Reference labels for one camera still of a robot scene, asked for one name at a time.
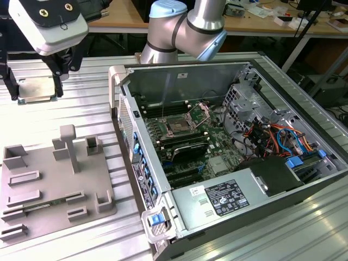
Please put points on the perforated metal drive cage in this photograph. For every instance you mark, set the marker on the perforated metal drive cage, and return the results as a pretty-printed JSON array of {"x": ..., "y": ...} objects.
[{"x": 242, "y": 103}]

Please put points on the blue disk carrier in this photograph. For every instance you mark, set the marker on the blue disk carrier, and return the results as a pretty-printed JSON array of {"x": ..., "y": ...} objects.
[{"x": 295, "y": 162}]

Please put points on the black plastic air shroud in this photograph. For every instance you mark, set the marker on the black plastic air shroud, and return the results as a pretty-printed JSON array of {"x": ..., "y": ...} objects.
[{"x": 274, "y": 174}]

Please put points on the small blue plastic clip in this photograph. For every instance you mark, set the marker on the small blue plastic clip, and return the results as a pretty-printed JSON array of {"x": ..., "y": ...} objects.
[{"x": 321, "y": 153}]

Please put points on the open grey PC case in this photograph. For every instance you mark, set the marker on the open grey PC case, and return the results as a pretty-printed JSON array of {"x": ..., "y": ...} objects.
[{"x": 217, "y": 79}]

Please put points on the black RAM slot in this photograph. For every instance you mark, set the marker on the black RAM slot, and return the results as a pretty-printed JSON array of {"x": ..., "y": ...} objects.
[
  {"x": 152, "y": 106},
  {"x": 182, "y": 137},
  {"x": 155, "y": 112},
  {"x": 187, "y": 143}
]

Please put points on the silver square CPU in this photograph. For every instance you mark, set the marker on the silver square CPU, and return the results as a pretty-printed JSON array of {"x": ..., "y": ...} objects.
[{"x": 36, "y": 91}]

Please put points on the CPU socket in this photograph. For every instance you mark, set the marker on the CPU socket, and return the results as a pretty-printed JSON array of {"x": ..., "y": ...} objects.
[{"x": 178, "y": 125}]

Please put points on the black tripod stand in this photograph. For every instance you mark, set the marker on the black tripod stand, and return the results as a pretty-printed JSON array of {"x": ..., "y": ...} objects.
[{"x": 307, "y": 24}]

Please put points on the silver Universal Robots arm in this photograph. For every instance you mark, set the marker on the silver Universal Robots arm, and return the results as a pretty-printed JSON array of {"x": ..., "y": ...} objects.
[{"x": 204, "y": 13}]

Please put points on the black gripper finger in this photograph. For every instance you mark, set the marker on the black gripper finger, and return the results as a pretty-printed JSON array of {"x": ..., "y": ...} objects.
[
  {"x": 58, "y": 87},
  {"x": 12, "y": 87}
]

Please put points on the black equipment box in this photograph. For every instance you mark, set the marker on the black equipment box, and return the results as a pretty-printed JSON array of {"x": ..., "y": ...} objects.
[{"x": 331, "y": 92}]

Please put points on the silver chipset heatsink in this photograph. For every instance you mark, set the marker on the silver chipset heatsink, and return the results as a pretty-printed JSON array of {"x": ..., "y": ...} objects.
[{"x": 218, "y": 166}]

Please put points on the black graphics card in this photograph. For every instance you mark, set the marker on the black graphics card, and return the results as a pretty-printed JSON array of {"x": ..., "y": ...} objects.
[{"x": 189, "y": 153}]

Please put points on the green motherboard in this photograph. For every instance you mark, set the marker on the green motherboard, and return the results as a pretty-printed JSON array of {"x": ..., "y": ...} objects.
[{"x": 217, "y": 141}]

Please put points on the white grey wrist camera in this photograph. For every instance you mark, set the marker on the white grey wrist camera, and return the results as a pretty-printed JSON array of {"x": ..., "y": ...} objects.
[{"x": 62, "y": 35}]

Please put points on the black expansion slot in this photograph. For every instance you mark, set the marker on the black expansion slot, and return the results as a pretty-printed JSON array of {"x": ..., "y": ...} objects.
[
  {"x": 182, "y": 171},
  {"x": 185, "y": 180}
]

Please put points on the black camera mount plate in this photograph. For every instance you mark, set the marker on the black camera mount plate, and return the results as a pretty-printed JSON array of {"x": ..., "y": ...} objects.
[{"x": 54, "y": 19}]

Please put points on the blue case latch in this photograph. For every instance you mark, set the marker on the blue case latch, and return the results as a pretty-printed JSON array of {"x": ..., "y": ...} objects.
[{"x": 155, "y": 219}]

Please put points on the grey plastic parts rack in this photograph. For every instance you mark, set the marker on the grey plastic parts rack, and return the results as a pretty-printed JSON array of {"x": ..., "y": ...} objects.
[{"x": 54, "y": 179}]

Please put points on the small white box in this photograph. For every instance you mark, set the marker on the small white box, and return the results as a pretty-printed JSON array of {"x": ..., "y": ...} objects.
[{"x": 281, "y": 23}]

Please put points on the silver power supply unit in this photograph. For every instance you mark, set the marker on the silver power supply unit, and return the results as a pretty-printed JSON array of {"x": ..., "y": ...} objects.
[{"x": 190, "y": 212}]

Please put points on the thin metal locking lever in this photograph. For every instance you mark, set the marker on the thin metal locking lever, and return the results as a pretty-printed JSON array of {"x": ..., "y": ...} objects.
[{"x": 164, "y": 108}]

